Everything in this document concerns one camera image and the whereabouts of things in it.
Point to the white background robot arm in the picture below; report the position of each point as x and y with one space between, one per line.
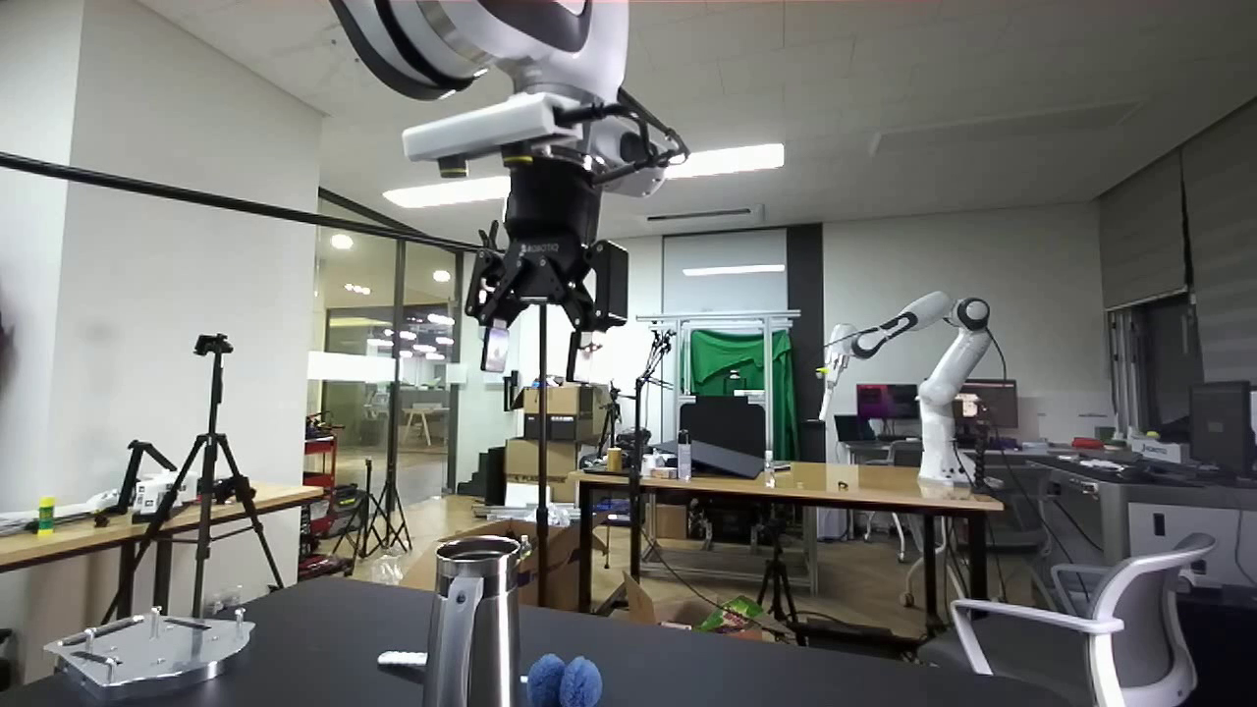
945 393

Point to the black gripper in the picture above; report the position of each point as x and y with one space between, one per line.
550 211

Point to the stacked cardboard boxes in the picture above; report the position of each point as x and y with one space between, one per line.
563 405

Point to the green backdrop cloth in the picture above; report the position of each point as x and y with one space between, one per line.
730 366

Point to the black stand with camera arm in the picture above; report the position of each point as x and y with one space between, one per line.
637 444

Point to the wooden table with black legs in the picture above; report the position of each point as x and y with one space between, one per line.
809 489

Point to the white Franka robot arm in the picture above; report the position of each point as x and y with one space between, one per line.
523 34

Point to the clear acrylic plate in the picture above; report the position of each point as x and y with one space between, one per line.
149 650

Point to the long ceiling light panel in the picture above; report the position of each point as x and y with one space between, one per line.
726 160
446 195

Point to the small green bottle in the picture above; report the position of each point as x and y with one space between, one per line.
43 511

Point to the black camera tripod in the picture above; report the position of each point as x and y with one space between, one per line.
210 474

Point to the black computer monitor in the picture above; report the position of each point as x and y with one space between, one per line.
1224 426

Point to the long wooden bench table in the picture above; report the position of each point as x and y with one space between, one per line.
120 531

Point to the black stand with boom pole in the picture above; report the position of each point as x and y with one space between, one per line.
539 459

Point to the white mesh office chair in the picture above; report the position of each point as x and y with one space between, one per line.
1124 614

